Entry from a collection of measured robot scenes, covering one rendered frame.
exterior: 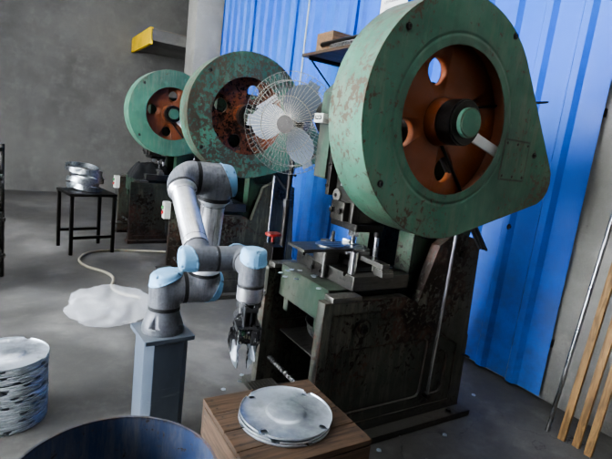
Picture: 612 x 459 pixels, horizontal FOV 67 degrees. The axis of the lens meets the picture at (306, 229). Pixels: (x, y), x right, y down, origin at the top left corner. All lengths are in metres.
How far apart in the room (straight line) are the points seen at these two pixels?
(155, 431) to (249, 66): 2.42
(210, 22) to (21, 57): 2.85
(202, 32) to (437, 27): 5.59
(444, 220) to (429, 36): 0.62
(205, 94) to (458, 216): 1.88
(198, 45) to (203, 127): 3.94
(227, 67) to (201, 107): 0.30
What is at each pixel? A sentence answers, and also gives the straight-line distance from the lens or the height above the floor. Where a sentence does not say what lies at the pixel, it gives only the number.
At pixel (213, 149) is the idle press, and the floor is 1.09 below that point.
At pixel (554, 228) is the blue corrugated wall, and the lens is 2.77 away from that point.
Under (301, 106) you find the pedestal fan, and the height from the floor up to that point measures 1.41.
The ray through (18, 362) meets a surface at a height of 0.26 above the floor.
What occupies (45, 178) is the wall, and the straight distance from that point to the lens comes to 8.27.
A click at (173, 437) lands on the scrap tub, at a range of 1.31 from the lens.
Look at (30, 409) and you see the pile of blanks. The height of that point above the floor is 0.07.
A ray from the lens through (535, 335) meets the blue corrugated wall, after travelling 2.87.
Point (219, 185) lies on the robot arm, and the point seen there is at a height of 1.02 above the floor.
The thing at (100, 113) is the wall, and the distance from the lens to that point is 8.28.
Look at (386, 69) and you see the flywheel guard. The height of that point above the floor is 1.44.
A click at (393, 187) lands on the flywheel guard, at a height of 1.09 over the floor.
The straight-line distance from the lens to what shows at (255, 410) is 1.55.
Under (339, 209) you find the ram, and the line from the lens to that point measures 1.96.
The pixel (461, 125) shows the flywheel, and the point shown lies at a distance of 1.64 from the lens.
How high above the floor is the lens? 1.19
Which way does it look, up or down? 10 degrees down
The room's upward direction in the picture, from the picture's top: 7 degrees clockwise
